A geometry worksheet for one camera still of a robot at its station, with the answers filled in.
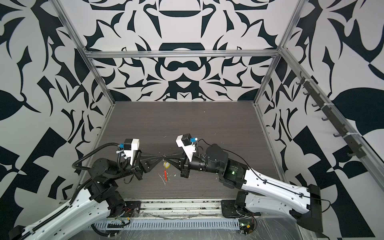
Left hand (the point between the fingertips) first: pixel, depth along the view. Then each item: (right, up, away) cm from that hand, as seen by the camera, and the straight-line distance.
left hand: (162, 156), depth 54 cm
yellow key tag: (+1, -5, +4) cm, 6 cm away
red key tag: (+1, -8, +2) cm, 8 cm away
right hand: (+1, -1, 0) cm, 2 cm away
